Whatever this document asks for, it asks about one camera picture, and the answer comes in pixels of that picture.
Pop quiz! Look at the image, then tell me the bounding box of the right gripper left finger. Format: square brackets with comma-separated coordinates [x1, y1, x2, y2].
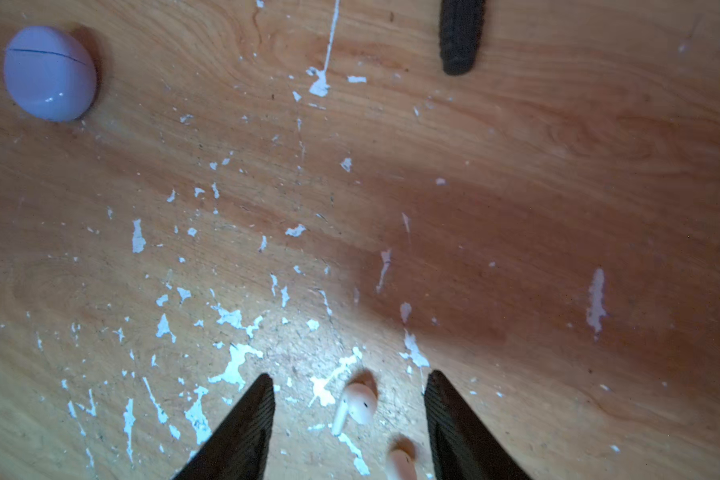
[174, 373, 276, 480]

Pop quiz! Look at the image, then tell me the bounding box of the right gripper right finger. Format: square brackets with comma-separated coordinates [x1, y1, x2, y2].
[424, 370, 530, 480]

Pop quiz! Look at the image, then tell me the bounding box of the white earbud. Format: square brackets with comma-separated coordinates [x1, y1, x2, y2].
[331, 382, 378, 437]
[385, 449, 417, 480]

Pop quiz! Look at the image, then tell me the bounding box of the black screwdriver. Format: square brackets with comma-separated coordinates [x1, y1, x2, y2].
[439, 0, 486, 76]

